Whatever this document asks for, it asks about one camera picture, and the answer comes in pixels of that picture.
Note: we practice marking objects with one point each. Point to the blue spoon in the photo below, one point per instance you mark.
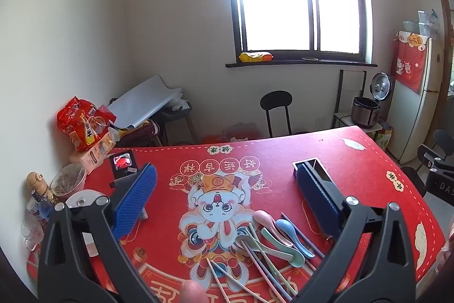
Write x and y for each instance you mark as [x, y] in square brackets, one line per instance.
[285, 227]

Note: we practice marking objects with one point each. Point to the white fridge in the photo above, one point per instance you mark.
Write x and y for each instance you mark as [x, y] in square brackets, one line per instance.
[408, 118]

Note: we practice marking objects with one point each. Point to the red printed table mat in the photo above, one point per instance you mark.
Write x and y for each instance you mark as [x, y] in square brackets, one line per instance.
[166, 221]

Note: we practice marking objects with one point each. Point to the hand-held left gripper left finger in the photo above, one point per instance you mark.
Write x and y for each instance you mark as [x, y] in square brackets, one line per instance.
[136, 203]

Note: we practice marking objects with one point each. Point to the pink chopstick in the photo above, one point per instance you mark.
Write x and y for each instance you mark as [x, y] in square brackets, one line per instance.
[264, 274]

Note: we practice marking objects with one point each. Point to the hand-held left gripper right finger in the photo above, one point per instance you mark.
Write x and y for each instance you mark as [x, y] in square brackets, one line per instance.
[319, 198]

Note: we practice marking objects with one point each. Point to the dark red bag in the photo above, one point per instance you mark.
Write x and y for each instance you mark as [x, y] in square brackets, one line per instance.
[140, 134]

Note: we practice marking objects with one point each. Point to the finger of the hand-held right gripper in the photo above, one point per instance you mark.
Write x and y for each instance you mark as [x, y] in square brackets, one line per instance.
[431, 156]

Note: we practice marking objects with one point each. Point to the dark windowsill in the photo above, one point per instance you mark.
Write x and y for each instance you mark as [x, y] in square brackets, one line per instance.
[283, 64]

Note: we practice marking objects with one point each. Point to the cream cardboard box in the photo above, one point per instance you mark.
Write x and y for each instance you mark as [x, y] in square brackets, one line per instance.
[94, 157]

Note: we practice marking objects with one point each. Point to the black metal rack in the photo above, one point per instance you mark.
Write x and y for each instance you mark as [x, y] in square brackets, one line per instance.
[341, 93]

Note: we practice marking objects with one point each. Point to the yellow packet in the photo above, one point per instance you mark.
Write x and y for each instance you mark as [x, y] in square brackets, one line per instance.
[255, 57]

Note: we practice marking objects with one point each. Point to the white spoon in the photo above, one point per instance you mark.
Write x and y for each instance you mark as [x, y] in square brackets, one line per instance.
[244, 241]

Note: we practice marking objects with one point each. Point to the blue glass bottle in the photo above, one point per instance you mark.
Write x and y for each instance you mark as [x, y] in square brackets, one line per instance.
[44, 209]

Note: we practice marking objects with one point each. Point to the dark stool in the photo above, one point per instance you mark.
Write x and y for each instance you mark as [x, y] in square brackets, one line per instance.
[173, 113]

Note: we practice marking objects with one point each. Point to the clear plastic containers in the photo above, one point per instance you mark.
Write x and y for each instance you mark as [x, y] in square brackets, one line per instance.
[422, 22]

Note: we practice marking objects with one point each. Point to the black round-back chair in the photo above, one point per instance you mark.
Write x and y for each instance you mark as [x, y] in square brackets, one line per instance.
[276, 100]
[412, 179]

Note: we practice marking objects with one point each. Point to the silver rice cooker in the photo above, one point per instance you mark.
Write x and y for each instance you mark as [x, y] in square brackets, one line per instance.
[365, 111]

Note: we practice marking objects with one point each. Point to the glass bowl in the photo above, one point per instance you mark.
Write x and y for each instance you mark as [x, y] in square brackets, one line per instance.
[67, 178]

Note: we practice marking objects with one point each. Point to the red printed fridge cloth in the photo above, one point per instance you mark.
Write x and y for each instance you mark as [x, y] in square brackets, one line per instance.
[411, 68]

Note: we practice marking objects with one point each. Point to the green spoon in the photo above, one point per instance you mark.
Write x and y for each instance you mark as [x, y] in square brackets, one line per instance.
[283, 249]

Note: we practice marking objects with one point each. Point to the red noodle packet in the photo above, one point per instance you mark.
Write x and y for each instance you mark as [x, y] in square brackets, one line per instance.
[81, 125]

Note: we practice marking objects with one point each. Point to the colourful bag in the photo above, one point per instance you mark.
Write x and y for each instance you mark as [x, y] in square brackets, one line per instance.
[385, 137]

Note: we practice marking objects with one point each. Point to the person's left hand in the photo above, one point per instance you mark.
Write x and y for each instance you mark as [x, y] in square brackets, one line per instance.
[193, 292]

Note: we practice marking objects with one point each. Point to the red plastic bag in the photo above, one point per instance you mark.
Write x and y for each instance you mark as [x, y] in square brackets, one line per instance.
[230, 136]

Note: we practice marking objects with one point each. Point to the grey paper roll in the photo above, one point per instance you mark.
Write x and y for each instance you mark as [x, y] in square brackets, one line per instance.
[142, 100]

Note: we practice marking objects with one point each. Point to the white chopstick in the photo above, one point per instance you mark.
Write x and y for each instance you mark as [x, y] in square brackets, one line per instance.
[215, 276]

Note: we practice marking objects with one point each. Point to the clear glass cup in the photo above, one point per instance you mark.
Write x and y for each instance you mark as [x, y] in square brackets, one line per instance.
[30, 232]

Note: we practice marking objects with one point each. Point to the tan bottle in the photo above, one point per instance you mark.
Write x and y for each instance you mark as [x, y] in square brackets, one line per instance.
[37, 182]

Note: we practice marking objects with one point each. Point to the pink spoon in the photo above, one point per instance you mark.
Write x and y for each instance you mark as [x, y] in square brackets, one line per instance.
[261, 217]

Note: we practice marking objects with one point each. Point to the person's right hand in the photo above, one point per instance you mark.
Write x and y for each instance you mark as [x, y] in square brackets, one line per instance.
[448, 249]

